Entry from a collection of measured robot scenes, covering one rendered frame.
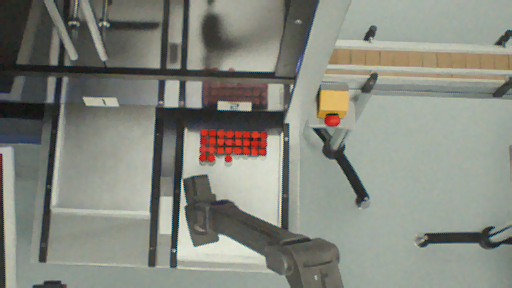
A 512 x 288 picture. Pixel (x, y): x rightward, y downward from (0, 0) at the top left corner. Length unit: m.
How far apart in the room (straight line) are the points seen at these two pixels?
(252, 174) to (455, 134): 1.28
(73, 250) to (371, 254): 1.31
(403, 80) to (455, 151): 1.03
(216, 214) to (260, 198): 0.45
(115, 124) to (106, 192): 0.19
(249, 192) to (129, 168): 0.33
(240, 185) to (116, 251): 0.37
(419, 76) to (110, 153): 0.85
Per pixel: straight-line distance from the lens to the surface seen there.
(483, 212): 3.04
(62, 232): 2.00
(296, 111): 1.93
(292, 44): 1.56
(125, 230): 1.97
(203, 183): 1.67
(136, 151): 2.02
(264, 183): 1.99
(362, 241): 2.90
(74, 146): 2.05
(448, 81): 2.12
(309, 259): 1.27
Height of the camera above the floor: 2.81
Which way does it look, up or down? 75 degrees down
